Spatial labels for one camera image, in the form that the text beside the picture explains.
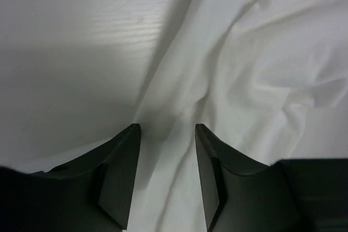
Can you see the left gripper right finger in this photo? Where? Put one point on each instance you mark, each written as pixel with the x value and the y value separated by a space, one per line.
pixel 242 194

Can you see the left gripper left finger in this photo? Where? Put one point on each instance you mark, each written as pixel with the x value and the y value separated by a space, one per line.
pixel 92 192

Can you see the white t-shirt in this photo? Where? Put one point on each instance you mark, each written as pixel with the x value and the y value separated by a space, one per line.
pixel 268 77

